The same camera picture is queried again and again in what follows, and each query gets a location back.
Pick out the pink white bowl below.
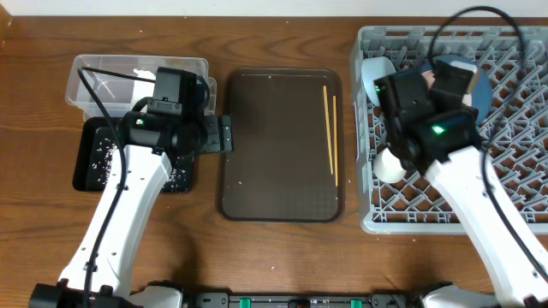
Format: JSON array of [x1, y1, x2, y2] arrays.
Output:
[[422, 70, 473, 107]]

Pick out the dark blue plate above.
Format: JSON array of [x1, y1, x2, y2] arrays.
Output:
[[434, 55, 493, 126]]

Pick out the rice leftovers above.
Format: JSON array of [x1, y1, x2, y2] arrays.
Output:
[[80, 138, 194, 193]]

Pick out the light blue bowl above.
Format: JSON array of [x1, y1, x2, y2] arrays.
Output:
[[361, 56, 396, 106]]

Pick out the pale green cup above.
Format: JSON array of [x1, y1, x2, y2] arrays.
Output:
[[372, 148, 407, 184]]

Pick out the white napkin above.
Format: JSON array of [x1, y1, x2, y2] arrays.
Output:
[[131, 69, 156, 104]]

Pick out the wooden chopstick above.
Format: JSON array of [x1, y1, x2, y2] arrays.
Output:
[[332, 95, 339, 187], [323, 85, 334, 175]]

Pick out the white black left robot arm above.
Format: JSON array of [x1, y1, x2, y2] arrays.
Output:
[[28, 111, 233, 308]]

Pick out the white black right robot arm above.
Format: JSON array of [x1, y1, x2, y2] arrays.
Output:
[[374, 62, 547, 307]]

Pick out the grey dishwasher rack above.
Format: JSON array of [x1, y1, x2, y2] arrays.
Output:
[[350, 26, 547, 234]]

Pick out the dark brown serving tray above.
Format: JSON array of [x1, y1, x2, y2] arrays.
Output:
[[217, 68, 344, 223]]

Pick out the black plastic tray bin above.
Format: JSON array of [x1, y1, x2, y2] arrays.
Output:
[[72, 117, 194, 193]]

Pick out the clear plastic bin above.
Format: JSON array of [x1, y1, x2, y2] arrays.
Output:
[[65, 55, 217, 120]]

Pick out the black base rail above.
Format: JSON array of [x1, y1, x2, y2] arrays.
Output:
[[183, 291, 502, 308]]

